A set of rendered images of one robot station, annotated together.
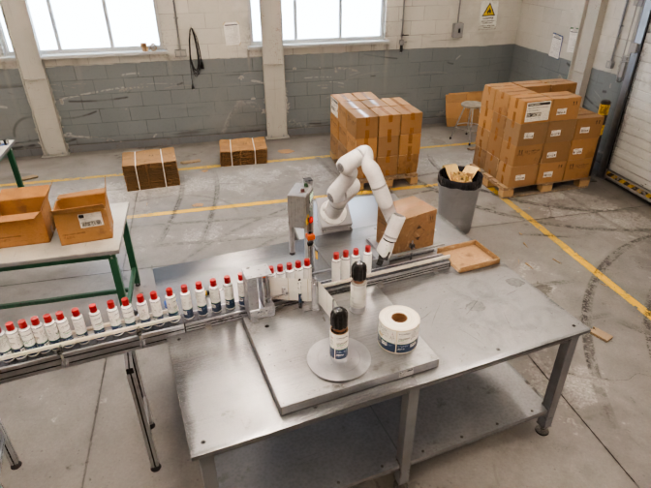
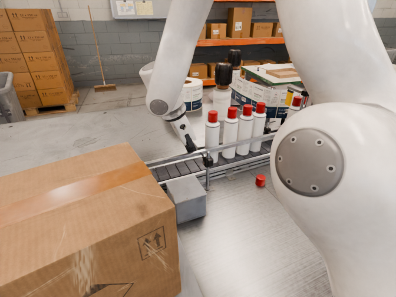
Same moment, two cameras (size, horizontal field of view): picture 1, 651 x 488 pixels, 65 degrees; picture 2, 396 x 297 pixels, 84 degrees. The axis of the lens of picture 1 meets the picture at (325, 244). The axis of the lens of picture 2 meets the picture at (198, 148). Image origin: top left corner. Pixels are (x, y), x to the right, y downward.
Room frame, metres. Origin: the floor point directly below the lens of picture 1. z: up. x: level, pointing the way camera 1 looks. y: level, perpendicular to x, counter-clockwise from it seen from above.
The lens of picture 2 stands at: (3.28, -0.31, 1.38)
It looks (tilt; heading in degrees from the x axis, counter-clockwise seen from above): 32 degrees down; 179
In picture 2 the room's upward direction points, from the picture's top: straight up
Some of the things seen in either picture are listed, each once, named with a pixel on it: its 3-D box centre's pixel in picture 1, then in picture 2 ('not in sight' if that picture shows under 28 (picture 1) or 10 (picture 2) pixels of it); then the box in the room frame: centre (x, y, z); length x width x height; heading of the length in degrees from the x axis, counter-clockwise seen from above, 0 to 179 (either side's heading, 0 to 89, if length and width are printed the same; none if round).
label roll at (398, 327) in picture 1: (398, 328); (185, 93); (1.99, -0.36, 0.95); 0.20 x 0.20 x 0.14
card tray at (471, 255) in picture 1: (468, 255); not in sight; (2.85, -0.93, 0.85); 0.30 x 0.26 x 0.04; 112
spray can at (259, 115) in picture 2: (336, 268); (257, 127); (2.50, -0.06, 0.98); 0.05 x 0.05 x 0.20
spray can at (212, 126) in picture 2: (367, 260); (211, 138); (2.58, -0.25, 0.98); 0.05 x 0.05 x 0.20
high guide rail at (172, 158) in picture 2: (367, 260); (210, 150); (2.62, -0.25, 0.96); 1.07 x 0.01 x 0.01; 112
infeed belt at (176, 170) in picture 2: (325, 288); (265, 150); (2.48, 0.00, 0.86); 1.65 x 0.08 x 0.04; 112
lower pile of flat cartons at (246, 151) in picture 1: (242, 151); not in sight; (6.85, 1.14, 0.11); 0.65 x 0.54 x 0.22; 100
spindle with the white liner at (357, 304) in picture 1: (358, 287); (222, 95); (2.25, -0.17, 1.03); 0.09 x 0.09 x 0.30
